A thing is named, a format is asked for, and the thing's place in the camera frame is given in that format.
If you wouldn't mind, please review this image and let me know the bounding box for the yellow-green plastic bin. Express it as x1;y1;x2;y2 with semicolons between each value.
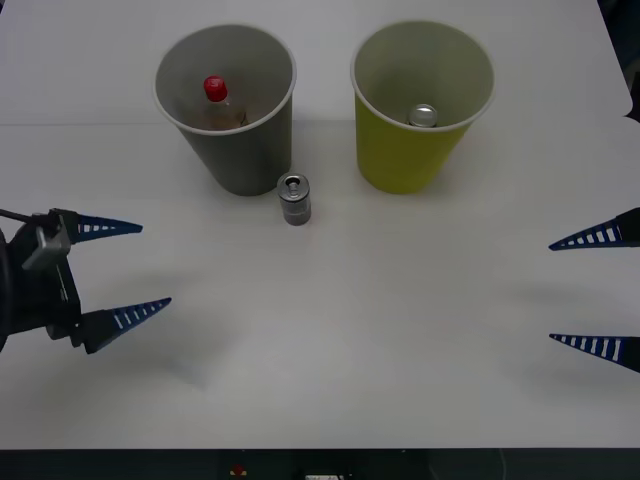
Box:
349;19;496;195

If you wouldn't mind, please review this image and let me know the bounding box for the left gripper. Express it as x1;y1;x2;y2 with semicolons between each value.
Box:
8;208;173;356

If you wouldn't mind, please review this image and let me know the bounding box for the clear bottle with red cap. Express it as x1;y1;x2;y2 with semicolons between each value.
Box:
202;74;249;131

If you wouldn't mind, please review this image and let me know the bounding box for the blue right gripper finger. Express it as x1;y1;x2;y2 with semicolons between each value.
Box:
548;207;640;252
548;333;640;374

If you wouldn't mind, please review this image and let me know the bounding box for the black drink can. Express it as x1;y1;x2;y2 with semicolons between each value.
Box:
276;172;312;227

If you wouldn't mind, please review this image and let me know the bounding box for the silver drink can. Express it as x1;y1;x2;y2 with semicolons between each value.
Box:
407;103;440;128

